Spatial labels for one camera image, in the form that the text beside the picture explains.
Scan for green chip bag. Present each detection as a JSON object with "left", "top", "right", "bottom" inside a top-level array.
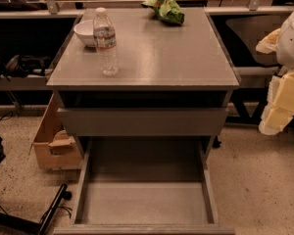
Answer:
[{"left": 141, "top": 0, "right": 185, "bottom": 25}]

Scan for clear plastic water bottle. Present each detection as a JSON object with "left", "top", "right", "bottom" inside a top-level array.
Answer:
[{"left": 93, "top": 7, "right": 119, "bottom": 76}]

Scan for white bowl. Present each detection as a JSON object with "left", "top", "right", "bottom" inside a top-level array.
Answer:
[{"left": 73, "top": 20, "right": 95, "bottom": 47}]

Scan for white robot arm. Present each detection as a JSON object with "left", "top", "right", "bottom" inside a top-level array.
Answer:
[{"left": 256, "top": 11, "right": 294, "bottom": 135}]

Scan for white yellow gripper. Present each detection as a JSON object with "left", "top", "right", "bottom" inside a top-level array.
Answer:
[{"left": 259, "top": 70, "right": 294, "bottom": 135}]

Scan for cardboard box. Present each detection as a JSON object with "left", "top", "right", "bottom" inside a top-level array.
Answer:
[{"left": 33, "top": 96, "right": 83, "bottom": 169}]

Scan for grey drawer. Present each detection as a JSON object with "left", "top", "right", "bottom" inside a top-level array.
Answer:
[
  {"left": 53, "top": 138, "right": 235, "bottom": 235},
  {"left": 58, "top": 108, "right": 228, "bottom": 137}
]

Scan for black chair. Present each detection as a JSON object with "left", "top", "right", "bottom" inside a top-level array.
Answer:
[{"left": 221, "top": 14, "right": 289, "bottom": 124}]

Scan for black headphones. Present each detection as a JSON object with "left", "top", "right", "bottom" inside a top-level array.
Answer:
[{"left": 0, "top": 55, "right": 52, "bottom": 79}]

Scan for grey drawer cabinet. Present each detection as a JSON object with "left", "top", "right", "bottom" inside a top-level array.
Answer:
[{"left": 48, "top": 8, "right": 239, "bottom": 152}]

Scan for grey top drawer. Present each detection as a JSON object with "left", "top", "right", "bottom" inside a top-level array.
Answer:
[{"left": 58, "top": 108, "right": 228, "bottom": 137}]

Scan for black stand with cables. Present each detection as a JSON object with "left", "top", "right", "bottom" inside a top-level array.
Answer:
[{"left": 0, "top": 184, "right": 73, "bottom": 235}]

